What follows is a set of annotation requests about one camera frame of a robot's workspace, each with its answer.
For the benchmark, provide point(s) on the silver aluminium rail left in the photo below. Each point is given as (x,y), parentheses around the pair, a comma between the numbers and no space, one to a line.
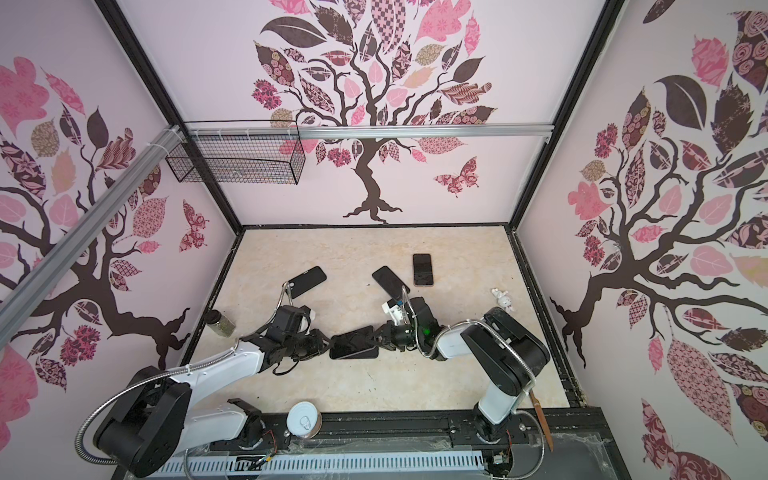
(23,300)

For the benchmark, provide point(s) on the white round can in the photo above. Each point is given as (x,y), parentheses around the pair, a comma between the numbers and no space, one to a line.
(304,420)

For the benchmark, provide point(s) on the black wire basket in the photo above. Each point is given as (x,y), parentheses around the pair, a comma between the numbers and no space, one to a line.
(247,152)

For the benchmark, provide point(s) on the small white figurine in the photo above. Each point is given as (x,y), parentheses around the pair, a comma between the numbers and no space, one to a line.
(503,299)

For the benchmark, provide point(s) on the glass spice jar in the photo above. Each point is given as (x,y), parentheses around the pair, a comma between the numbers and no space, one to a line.
(217,322)

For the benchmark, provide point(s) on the black smartphone with silver frame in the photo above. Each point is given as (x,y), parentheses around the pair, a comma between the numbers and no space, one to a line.
(423,274)

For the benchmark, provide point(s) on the white slotted cable duct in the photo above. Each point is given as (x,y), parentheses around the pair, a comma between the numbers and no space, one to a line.
(254,466)

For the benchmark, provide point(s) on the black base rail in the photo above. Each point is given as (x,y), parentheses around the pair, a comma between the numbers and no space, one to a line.
(584,446)

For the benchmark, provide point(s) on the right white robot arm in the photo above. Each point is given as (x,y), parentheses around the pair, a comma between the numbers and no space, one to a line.
(495,407)

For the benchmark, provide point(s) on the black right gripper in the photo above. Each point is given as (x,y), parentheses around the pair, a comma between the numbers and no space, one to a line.
(389,332)

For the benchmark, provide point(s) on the brown wooden stick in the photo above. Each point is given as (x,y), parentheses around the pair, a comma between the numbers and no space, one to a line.
(542,420)

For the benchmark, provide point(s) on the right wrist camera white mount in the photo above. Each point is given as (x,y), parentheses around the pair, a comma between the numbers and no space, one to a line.
(397,312)

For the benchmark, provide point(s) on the silver aluminium rail back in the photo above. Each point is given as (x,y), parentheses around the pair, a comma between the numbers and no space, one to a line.
(380,132)

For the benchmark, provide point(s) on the silver aluminium rail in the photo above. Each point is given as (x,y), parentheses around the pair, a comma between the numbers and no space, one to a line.
(380,132)
(23,300)

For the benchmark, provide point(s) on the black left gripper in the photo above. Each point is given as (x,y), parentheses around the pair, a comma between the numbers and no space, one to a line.
(317,345)

